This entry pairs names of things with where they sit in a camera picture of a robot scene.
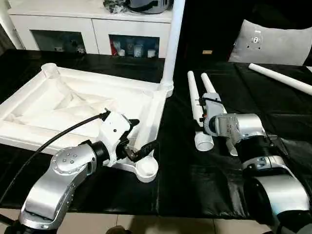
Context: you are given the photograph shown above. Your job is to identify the black padded mat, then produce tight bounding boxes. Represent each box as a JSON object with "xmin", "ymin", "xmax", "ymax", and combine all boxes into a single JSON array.
[{"xmin": 0, "ymin": 48, "xmax": 312, "ymax": 219}]

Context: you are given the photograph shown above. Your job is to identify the white cabinet with glass doors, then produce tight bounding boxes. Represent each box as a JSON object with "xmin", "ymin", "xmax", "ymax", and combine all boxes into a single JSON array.
[{"xmin": 6, "ymin": 6, "xmax": 174, "ymax": 59}]

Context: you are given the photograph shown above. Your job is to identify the grey pillow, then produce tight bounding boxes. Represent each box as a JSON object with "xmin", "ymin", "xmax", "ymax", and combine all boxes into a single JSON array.
[{"xmin": 227, "ymin": 19, "xmax": 312, "ymax": 66}]

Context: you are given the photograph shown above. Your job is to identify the dark round object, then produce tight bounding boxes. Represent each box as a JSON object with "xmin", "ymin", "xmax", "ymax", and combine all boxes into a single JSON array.
[{"xmin": 127, "ymin": 0, "xmax": 175, "ymax": 15}]

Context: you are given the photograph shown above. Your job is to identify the black cabinet with yellow label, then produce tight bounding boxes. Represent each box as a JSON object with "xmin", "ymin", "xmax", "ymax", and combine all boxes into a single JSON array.
[{"xmin": 175, "ymin": 0, "xmax": 246, "ymax": 63}]

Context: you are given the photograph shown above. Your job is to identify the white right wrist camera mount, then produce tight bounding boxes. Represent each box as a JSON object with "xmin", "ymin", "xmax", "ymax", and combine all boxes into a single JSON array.
[{"xmin": 200, "ymin": 92, "xmax": 229, "ymax": 135}]

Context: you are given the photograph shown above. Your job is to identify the black tangled straps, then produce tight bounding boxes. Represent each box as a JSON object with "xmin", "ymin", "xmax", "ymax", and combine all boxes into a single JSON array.
[{"xmin": 103, "ymin": 0, "xmax": 129, "ymax": 15}]

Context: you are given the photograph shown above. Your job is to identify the grey curtain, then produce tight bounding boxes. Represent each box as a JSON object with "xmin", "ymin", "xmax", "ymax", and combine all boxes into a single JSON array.
[{"xmin": 0, "ymin": 23, "xmax": 16, "ymax": 57}]

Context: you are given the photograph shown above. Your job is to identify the black stand leg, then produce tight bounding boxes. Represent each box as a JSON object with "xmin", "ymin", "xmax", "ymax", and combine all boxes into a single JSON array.
[{"xmin": 0, "ymin": 212, "xmax": 18, "ymax": 228}]

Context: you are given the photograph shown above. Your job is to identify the white plastic table top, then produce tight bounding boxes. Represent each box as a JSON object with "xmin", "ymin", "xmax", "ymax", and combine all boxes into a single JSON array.
[{"xmin": 0, "ymin": 62, "xmax": 175, "ymax": 184}]

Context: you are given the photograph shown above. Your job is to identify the white plastic table leg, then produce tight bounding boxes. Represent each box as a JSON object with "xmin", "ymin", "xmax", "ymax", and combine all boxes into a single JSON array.
[
  {"xmin": 248, "ymin": 62, "xmax": 312, "ymax": 96},
  {"xmin": 159, "ymin": 0, "xmax": 186, "ymax": 98},
  {"xmin": 199, "ymin": 72, "xmax": 239, "ymax": 157},
  {"xmin": 186, "ymin": 70, "xmax": 215, "ymax": 153}
]

